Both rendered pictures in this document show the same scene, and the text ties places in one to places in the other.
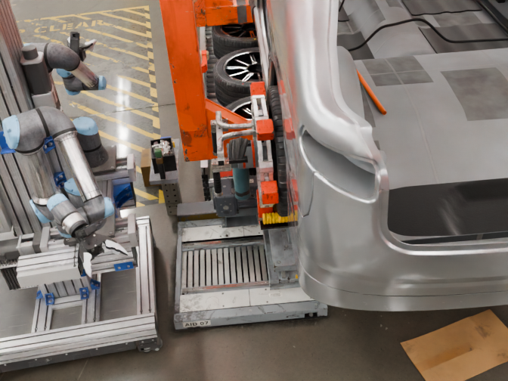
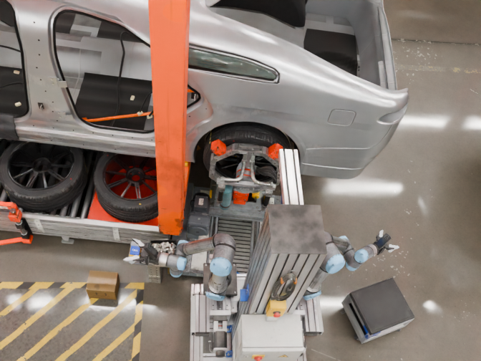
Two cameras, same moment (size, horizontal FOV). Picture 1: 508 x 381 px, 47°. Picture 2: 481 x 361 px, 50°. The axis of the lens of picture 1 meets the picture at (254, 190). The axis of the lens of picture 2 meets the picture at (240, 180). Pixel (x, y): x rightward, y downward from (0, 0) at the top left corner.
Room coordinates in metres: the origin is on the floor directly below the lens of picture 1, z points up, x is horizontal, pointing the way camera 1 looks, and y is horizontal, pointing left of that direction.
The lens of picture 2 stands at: (2.57, 2.16, 4.05)
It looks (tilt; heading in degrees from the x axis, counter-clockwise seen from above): 57 degrees down; 266
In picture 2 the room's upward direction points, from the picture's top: 11 degrees clockwise
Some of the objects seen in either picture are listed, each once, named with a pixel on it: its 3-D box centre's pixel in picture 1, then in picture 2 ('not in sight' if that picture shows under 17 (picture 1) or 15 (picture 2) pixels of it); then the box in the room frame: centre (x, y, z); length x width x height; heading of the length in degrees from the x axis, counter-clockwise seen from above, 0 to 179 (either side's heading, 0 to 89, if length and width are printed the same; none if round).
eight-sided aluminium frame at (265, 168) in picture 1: (262, 153); (245, 169); (2.39, -0.05, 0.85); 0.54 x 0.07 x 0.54; 2
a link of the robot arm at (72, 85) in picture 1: (74, 83); (177, 266); (2.75, 0.90, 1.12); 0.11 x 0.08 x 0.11; 83
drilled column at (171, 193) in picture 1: (170, 185); (154, 266); (2.98, 0.54, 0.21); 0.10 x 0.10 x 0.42; 2
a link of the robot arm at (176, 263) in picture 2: (66, 66); (176, 262); (2.76, 0.92, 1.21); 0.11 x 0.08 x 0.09; 173
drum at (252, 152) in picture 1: (248, 154); (245, 177); (2.39, 0.02, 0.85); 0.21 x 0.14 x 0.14; 92
